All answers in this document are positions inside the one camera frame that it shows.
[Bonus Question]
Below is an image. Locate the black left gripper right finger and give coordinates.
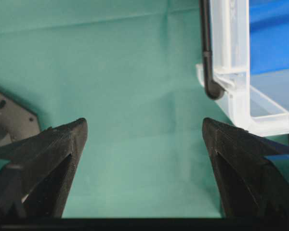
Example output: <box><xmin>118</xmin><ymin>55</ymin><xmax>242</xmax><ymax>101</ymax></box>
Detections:
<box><xmin>202</xmin><ymin>118</ymin><xmax>289</xmax><ymax>222</ymax></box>

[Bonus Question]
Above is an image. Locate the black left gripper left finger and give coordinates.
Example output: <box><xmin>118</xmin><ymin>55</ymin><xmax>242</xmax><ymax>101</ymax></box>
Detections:
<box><xmin>0</xmin><ymin>118</ymin><xmax>88</xmax><ymax>223</ymax></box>

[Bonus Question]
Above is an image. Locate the clear plastic storage case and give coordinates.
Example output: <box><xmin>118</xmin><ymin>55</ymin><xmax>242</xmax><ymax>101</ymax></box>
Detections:
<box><xmin>196</xmin><ymin>0</ymin><xmax>289</xmax><ymax>136</ymax></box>

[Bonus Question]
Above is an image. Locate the blue cloth liner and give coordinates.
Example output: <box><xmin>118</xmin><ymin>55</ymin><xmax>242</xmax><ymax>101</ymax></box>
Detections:
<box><xmin>249</xmin><ymin>0</ymin><xmax>289</xmax><ymax>75</ymax></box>

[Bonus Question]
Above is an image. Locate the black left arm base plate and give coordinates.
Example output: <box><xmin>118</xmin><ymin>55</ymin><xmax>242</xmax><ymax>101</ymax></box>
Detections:
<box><xmin>0</xmin><ymin>91</ymin><xmax>41</xmax><ymax>147</ymax></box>

